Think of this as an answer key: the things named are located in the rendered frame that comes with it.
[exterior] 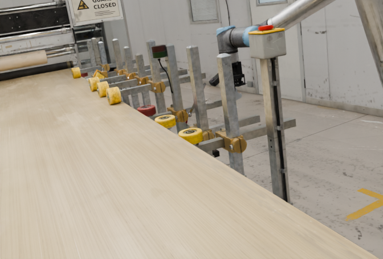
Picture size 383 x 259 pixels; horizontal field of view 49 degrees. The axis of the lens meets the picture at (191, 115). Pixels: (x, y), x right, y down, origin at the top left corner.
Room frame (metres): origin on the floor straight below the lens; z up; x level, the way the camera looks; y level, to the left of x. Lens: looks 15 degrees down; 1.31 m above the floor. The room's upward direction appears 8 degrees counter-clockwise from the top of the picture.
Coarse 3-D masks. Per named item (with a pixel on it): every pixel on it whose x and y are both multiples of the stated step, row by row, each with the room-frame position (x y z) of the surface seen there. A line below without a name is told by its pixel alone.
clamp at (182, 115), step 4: (168, 108) 1.86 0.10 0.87; (172, 108) 1.85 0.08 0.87; (172, 112) 1.82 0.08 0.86; (176, 112) 1.78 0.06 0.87; (180, 112) 1.77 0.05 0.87; (184, 112) 1.77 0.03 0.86; (176, 116) 1.77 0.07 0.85; (180, 116) 1.76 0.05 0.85; (184, 116) 1.77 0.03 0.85; (188, 116) 1.78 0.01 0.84; (176, 120) 1.78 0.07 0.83; (180, 120) 1.76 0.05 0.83; (184, 120) 1.77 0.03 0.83
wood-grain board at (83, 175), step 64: (0, 128) 1.82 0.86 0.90; (64, 128) 1.65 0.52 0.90; (128, 128) 1.51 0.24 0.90; (0, 192) 1.04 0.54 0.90; (64, 192) 0.98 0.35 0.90; (128, 192) 0.92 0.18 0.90; (192, 192) 0.87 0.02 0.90; (256, 192) 0.83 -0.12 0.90; (0, 256) 0.72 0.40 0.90; (64, 256) 0.68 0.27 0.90; (128, 256) 0.65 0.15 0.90; (192, 256) 0.62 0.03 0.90; (256, 256) 0.60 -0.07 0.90; (320, 256) 0.57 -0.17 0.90
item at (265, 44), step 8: (248, 32) 1.12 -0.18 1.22; (256, 32) 1.08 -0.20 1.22; (264, 32) 1.06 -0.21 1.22; (272, 32) 1.07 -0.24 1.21; (280, 32) 1.08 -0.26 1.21; (256, 40) 1.08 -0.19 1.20; (264, 40) 1.06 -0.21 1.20; (272, 40) 1.07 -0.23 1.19; (280, 40) 1.08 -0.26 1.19; (256, 48) 1.09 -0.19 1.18; (264, 48) 1.06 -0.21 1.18; (272, 48) 1.07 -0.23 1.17; (280, 48) 1.08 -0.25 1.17; (256, 56) 1.09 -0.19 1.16; (264, 56) 1.06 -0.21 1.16; (272, 56) 1.07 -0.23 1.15
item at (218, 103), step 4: (216, 100) 1.92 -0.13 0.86; (220, 100) 1.91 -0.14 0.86; (208, 104) 1.89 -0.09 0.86; (212, 104) 1.90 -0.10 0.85; (216, 104) 1.91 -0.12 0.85; (220, 104) 1.91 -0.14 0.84; (184, 108) 1.86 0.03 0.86; (188, 108) 1.85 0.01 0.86; (208, 108) 1.89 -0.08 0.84; (212, 108) 1.90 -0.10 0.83; (164, 112) 1.84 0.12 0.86; (168, 112) 1.83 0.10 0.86; (192, 112) 1.86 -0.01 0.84; (152, 116) 1.80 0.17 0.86; (156, 116) 1.80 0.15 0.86
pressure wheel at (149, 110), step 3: (144, 105) 1.83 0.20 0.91; (147, 105) 1.82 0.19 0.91; (150, 105) 1.81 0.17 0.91; (153, 105) 1.80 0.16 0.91; (138, 108) 1.79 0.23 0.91; (141, 108) 1.78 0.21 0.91; (144, 108) 1.77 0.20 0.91; (147, 108) 1.76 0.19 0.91; (150, 108) 1.76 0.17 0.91; (153, 108) 1.78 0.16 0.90; (138, 111) 1.77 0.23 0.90; (141, 111) 1.76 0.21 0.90; (144, 111) 1.76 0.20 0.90; (147, 111) 1.76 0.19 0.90; (150, 111) 1.76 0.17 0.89; (153, 111) 1.77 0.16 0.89; (144, 114) 1.76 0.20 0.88; (147, 114) 1.76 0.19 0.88; (150, 114) 1.76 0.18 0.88; (153, 114) 1.77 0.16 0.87
